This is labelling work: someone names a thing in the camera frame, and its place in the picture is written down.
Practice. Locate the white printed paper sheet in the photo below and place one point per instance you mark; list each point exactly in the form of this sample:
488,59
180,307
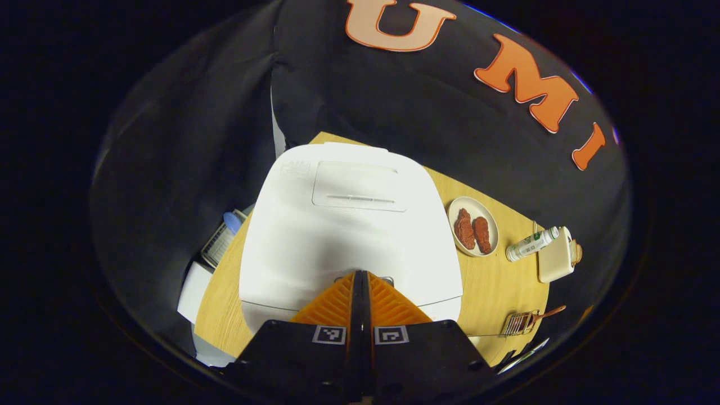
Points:
523,357

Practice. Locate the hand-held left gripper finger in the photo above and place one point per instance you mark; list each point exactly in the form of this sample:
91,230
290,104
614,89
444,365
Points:
365,349
354,349

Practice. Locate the toast bread slice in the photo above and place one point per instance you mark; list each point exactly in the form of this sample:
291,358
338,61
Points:
576,252

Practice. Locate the blue oval item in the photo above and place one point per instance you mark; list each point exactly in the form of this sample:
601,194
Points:
232,223

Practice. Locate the white drink bottle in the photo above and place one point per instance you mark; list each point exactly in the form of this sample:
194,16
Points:
531,243

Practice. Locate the dark wooden spoon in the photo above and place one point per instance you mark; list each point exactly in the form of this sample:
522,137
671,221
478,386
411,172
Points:
548,313

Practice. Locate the white rice cooker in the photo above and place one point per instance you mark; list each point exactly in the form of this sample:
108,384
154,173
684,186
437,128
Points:
337,242

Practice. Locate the brown meat piece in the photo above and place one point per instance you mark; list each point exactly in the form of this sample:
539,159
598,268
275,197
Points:
482,235
464,229

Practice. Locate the cream toaster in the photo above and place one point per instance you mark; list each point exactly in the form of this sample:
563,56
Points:
554,259

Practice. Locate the white oval plate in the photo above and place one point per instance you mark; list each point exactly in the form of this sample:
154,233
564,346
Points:
478,207

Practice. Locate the white floor tray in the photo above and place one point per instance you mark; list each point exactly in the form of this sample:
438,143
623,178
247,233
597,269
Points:
216,247

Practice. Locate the white box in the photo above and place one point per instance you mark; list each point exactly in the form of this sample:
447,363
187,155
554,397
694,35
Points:
194,292

